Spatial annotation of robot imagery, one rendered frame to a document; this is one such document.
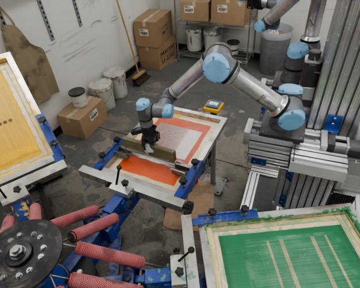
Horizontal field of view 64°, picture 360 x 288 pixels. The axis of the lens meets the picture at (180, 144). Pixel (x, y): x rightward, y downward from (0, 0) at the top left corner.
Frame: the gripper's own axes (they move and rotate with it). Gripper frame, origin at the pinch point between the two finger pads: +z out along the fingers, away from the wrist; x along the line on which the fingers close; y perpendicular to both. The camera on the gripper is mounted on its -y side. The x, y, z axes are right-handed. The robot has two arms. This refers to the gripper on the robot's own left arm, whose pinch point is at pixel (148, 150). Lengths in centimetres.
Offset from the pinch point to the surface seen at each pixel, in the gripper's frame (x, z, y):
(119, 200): -35.3, 4.9, 1.7
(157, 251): -9, 109, -5
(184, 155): 16.7, 13.6, 14.6
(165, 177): -5.1, 13.6, 12.3
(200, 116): 57, 11, 10
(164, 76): 261, 109, -142
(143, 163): 0.3, 13.5, -6.8
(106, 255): -67, -7, 21
